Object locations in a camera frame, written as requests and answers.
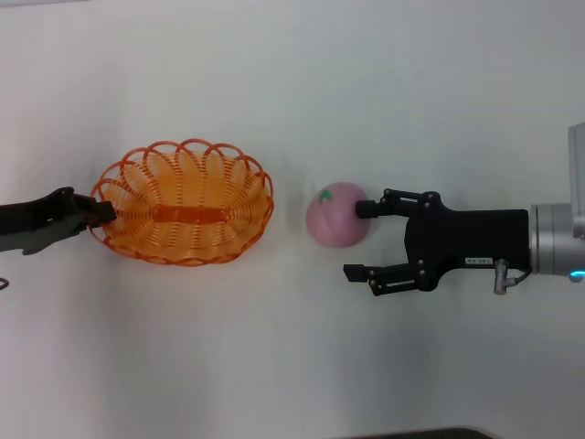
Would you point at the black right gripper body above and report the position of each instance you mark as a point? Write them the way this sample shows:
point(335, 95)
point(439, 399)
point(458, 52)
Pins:
point(471, 238)

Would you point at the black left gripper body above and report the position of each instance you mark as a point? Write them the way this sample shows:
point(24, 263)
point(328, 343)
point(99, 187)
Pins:
point(32, 219)

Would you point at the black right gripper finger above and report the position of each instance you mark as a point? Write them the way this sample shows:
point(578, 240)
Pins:
point(355, 273)
point(368, 209)

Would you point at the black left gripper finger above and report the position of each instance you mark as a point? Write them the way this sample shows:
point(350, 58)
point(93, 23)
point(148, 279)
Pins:
point(96, 211)

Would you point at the pink toy peach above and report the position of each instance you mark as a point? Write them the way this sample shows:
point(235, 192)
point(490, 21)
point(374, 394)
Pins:
point(331, 224)

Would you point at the orange woven plastic basket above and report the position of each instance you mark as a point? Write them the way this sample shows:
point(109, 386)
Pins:
point(187, 214)

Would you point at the dark robot torso cover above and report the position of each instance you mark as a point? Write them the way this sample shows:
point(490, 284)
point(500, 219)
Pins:
point(425, 433)

